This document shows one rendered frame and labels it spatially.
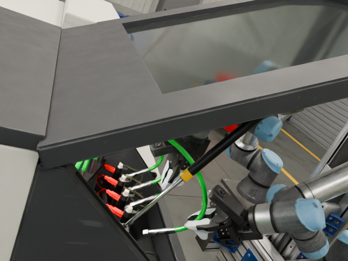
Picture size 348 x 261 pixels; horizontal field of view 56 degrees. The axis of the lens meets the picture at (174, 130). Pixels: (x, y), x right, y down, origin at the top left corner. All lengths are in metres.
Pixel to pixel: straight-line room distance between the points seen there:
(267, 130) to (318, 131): 7.24
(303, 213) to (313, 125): 7.49
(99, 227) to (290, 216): 0.45
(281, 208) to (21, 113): 0.61
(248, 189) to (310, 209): 0.78
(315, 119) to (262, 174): 6.75
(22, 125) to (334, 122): 7.69
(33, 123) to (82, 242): 0.23
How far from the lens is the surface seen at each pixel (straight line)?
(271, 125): 0.93
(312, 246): 0.92
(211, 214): 0.95
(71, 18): 1.15
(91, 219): 0.59
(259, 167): 1.55
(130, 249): 0.66
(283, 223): 0.84
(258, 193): 1.58
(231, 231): 0.90
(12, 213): 0.58
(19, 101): 0.57
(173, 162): 0.96
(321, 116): 8.18
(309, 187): 1.01
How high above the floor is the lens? 1.75
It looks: 22 degrees down
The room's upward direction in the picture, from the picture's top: 24 degrees clockwise
